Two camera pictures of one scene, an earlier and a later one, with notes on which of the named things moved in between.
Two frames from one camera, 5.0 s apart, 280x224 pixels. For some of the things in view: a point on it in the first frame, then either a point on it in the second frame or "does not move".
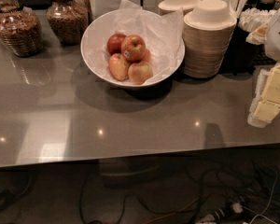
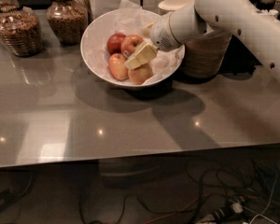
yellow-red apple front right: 140,72 does not move
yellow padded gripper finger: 272,94 -> 161,37
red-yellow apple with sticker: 133,48 does not move
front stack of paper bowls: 206,38 does not move
